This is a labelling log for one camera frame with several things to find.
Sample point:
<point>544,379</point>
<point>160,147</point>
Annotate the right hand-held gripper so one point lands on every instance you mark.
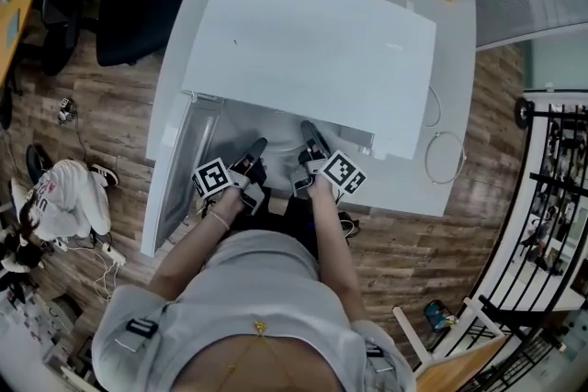
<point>342,170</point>

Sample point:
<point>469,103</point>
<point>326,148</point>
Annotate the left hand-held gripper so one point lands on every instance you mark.
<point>211,176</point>

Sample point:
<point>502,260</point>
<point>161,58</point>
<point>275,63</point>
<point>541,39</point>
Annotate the round glass turntable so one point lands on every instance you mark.
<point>287,133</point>

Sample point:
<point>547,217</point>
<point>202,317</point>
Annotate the person's left forearm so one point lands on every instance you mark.
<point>193,252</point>

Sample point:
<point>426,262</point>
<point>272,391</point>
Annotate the person's right forearm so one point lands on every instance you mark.
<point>331,243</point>

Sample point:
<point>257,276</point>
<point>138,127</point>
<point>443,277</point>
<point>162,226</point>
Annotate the person's black trousers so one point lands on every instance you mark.
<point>298,216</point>

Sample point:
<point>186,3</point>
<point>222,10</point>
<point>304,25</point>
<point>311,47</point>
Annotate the white microwave oven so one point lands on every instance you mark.
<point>312,36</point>

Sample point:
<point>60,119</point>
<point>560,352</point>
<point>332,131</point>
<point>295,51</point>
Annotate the person's grey shirt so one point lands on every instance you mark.
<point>257,280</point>

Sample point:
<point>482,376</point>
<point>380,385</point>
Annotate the white power strip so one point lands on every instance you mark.
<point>114,253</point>

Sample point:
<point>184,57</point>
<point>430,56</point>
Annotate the small electronic device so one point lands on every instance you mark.
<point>66,110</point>

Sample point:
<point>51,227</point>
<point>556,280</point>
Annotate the black round disc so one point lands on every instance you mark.
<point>523,115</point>

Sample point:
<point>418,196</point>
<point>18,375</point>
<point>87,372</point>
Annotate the colourful bag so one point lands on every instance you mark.
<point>436,316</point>

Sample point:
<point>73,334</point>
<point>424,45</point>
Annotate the white beam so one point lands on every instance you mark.
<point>411,335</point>

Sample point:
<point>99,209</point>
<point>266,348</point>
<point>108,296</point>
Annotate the wooden board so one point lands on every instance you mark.
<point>459,369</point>

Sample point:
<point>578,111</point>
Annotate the grey tablet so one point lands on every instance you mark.
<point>13,27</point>

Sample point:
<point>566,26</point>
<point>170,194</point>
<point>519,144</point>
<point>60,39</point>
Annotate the round wooden table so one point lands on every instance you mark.
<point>18,14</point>

